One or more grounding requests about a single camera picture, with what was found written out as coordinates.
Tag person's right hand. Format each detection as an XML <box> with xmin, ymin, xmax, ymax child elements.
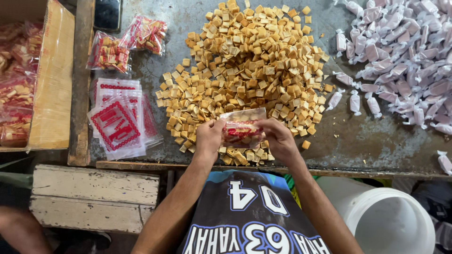
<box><xmin>255</xmin><ymin>118</ymin><xmax>303</xmax><ymax>166</ymax></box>

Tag person's left hand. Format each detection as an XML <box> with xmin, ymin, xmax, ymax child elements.
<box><xmin>194</xmin><ymin>118</ymin><xmax>227</xmax><ymax>161</ymax></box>

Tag clear red-printed snack bag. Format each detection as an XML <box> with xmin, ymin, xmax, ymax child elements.
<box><xmin>219</xmin><ymin>107</ymin><xmax>267</xmax><ymax>149</ymax></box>

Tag heap of square crackers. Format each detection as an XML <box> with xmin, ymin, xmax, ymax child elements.
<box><xmin>155</xmin><ymin>0</ymin><xmax>334</xmax><ymax>167</ymax></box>

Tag black printed jersey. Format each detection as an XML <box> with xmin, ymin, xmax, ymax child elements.
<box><xmin>177</xmin><ymin>170</ymin><xmax>332</xmax><ymax>254</ymax></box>

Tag stack of empty printed bags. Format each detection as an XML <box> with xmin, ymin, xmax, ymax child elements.
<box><xmin>87</xmin><ymin>78</ymin><xmax>164</xmax><ymax>161</ymax></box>

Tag filled red-printed cracker packet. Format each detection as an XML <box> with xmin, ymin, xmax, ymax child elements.
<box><xmin>86</xmin><ymin>31</ymin><xmax>132</xmax><ymax>74</ymax></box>
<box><xmin>118</xmin><ymin>14</ymin><xmax>169</xmax><ymax>56</ymax></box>

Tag white plastic bucket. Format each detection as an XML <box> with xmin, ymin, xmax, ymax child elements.
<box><xmin>315</xmin><ymin>176</ymin><xmax>436</xmax><ymax>254</ymax></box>

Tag white worn wooden bench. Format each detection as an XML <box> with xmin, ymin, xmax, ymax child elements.
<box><xmin>30</xmin><ymin>164</ymin><xmax>160</xmax><ymax>234</ymax></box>

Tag heap of white wrapped candies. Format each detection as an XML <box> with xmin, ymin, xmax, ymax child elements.
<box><xmin>326</xmin><ymin>0</ymin><xmax>452</xmax><ymax>135</ymax></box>

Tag black phone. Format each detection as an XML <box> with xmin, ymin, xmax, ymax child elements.
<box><xmin>93</xmin><ymin>0</ymin><xmax>123</xmax><ymax>33</ymax></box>

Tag single white wrapped candy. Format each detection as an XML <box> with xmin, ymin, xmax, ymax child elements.
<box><xmin>437</xmin><ymin>151</ymin><xmax>452</xmax><ymax>176</ymax></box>

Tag cardboard carton of filled packets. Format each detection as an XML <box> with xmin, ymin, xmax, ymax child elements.
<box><xmin>0</xmin><ymin>0</ymin><xmax>76</xmax><ymax>153</ymax></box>

